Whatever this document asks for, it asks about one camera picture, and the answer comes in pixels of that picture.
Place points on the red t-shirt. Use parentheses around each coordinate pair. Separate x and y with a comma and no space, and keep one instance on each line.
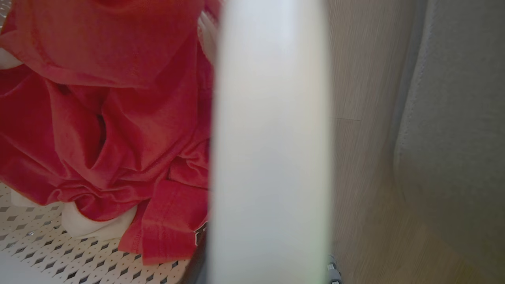
(118,130)

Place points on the grey fabric sofa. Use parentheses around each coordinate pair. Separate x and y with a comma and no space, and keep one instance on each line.
(457,118)

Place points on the white garment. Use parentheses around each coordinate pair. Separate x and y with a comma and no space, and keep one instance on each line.
(96,227)

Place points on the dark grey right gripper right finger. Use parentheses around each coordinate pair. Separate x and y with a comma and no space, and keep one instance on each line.
(333,273)

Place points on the white plastic laundry basket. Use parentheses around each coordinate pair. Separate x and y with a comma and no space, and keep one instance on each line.
(270,157)

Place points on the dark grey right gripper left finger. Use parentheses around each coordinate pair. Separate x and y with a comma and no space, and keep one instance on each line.
(197,268)

